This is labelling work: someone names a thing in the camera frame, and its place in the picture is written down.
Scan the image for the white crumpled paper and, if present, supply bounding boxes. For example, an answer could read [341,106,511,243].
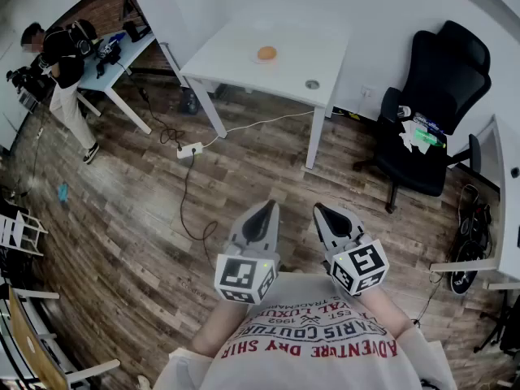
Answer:
[397,119,431,154]

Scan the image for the white metal rack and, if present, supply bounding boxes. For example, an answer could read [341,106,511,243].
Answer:
[0,210,50,258]

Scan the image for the black camera equipment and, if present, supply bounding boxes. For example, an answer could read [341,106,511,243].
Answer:
[5,65,54,102]

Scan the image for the green plastic bottle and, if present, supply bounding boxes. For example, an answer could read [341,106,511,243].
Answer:
[413,128,448,150]

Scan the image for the black cable with adapter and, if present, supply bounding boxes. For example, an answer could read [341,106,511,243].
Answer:
[117,61,186,150]

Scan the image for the black devices on desk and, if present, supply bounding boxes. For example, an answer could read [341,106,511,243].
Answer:
[94,41,124,80]

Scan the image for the white plate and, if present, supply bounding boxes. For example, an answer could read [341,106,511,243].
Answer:
[249,51,282,66]

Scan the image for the white square table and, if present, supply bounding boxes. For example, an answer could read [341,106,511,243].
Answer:
[178,12,353,171]

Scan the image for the person's left forearm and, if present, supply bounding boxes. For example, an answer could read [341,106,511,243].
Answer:
[190,297,261,358]

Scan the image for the person's white printed t-shirt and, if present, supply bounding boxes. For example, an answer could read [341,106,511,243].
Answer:
[154,272,458,390]

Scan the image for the person's right forearm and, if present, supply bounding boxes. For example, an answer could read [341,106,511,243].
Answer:
[357,284,416,337]

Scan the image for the wooden chair with white legs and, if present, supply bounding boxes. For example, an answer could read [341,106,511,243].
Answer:
[6,285,122,390]

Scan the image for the long black floor cable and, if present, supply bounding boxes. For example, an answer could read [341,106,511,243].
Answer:
[178,156,219,272]

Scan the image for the light blue desk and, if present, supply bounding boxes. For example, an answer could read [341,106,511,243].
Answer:
[76,30,158,136]

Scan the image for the black tripod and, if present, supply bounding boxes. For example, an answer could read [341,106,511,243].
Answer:
[472,289,520,358]

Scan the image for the white power cable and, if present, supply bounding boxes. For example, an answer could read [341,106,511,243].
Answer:
[201,109,339,150]

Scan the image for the white side desk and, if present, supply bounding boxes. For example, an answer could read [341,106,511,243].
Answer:
[429,113,520,293]

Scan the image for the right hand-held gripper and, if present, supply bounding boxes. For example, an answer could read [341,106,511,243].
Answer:
[313,203,390,297]

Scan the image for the white power strip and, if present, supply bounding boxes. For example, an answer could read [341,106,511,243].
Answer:
[175,141,204,160]

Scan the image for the bundle of black cables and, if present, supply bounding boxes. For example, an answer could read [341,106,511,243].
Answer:
[445,184,495,297]

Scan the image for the black office chair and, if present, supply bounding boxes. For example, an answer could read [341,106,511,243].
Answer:
[352,19,493,215]

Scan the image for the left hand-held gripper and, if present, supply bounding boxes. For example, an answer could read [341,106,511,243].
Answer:
[214,200,281,306]

